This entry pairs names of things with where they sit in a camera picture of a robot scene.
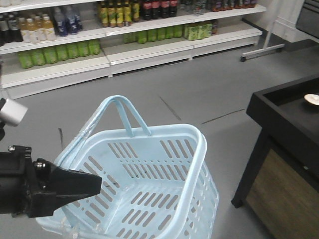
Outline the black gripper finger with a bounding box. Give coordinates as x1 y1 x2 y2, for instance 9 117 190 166
32 158 102 217

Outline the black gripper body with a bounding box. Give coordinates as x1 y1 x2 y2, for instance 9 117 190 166
0 145 35 218

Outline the light blue plastic basket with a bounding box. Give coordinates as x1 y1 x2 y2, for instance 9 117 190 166
36 95 219 239

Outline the white supermarket shelf unit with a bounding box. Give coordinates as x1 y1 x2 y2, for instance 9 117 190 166
0 0 266 99

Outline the row of green bottles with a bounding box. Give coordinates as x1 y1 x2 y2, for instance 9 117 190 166
123 24 184 44

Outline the black wooden produce stand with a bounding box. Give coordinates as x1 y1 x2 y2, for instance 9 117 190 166
231 74 319 239

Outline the small white dish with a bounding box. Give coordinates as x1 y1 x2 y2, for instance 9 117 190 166
304 94 319 106

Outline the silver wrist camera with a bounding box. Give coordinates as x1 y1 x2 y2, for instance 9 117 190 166
0 98 28 126

